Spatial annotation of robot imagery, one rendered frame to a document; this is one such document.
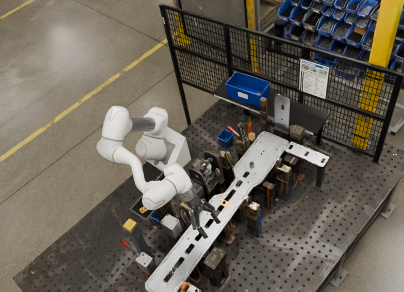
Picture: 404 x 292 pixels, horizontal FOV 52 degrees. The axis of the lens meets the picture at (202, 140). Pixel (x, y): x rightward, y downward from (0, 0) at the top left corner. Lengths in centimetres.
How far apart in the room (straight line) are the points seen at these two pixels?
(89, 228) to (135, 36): 347
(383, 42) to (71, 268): 247
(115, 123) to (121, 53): 340
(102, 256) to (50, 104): 281
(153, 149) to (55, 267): 106
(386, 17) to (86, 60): 422
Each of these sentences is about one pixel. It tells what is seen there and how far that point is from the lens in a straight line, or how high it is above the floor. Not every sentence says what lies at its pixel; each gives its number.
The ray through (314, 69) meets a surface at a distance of 295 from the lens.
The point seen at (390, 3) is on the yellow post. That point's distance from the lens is 254.
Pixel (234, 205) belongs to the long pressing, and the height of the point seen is 100.
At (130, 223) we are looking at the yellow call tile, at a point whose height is 116.
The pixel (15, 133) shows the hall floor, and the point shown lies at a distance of 533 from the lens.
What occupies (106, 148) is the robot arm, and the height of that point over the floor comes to 150.
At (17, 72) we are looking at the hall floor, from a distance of 624.
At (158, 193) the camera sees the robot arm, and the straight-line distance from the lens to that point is 207.
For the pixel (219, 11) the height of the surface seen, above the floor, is 72.
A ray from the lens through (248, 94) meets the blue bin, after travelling 315.
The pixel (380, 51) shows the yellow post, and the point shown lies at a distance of 272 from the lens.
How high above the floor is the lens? 328
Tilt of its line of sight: 48 degrees down
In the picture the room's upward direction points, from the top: 12 degrees counter-clockwise
